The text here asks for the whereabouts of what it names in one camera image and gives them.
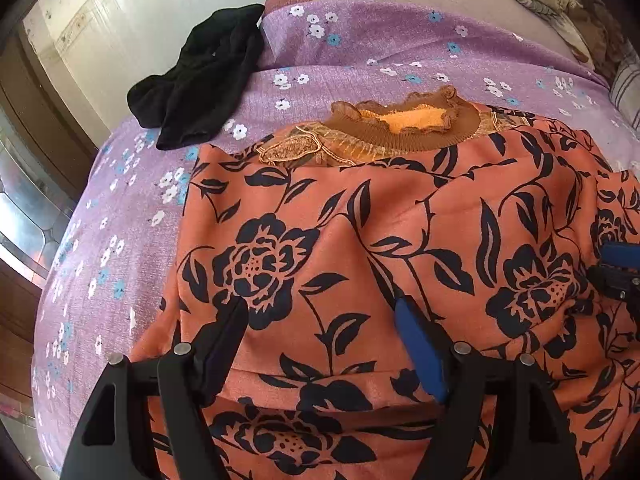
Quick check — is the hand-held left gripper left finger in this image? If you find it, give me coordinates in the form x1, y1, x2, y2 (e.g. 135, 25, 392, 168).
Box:
60, 297, 250, 480

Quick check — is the purple floral bedsheet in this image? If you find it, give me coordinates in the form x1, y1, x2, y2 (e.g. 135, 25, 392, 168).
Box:
31, 0, 640, 473

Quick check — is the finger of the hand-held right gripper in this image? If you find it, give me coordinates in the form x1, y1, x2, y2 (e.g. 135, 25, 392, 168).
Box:
587, 243, 640, 303

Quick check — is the black cloth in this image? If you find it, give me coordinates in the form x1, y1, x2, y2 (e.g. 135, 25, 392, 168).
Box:
127, 3, 266, 151

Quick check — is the orange floral garment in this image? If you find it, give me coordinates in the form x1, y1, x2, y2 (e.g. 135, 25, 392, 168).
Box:
150, 86, 640, 480

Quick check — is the brown patterned blanket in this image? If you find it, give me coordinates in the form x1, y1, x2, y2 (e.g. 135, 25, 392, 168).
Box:
550, 0, 632, 83

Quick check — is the striped pillow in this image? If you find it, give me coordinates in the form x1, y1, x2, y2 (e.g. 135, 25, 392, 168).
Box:
607, 57, 640, 132

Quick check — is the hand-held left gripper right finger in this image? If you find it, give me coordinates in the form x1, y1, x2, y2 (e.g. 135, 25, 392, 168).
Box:
394, 295, 584, 480

